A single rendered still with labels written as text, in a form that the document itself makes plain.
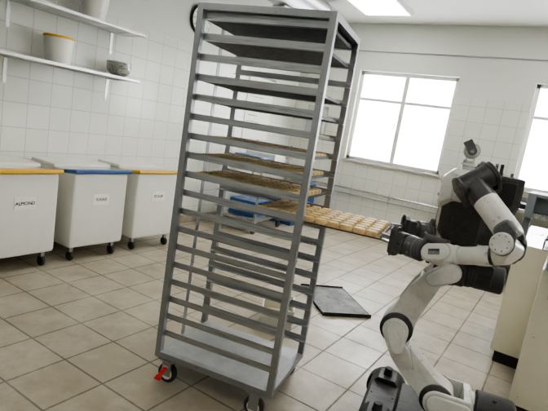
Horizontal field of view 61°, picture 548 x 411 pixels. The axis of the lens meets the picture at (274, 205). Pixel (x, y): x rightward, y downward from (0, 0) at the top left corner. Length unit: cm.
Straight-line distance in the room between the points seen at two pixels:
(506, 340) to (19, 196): 350
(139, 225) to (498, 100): 460
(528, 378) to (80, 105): 403
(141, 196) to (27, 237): 108
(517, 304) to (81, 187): 330
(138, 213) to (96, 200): 49
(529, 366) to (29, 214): 334
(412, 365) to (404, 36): 544
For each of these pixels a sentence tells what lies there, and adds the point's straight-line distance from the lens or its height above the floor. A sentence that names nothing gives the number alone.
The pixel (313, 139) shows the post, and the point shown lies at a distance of 194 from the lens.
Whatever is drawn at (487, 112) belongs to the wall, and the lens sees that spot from 659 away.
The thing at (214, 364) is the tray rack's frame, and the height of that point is 15.
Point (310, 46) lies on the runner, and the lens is 203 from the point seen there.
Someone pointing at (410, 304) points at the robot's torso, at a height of 67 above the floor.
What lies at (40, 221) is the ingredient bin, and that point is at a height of 38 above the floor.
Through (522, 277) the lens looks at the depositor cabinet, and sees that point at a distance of 348.
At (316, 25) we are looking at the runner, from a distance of 204.
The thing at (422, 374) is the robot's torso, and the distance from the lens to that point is 226.
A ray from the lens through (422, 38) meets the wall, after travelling 695.
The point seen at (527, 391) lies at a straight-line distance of 294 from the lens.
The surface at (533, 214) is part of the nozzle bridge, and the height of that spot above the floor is 105.
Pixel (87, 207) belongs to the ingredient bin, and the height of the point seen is 46.
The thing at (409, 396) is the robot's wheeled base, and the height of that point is 17.
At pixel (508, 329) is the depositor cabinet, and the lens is 357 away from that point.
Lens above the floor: 133
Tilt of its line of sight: 9 degrees down
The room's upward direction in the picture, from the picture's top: 9 degrees clockwise
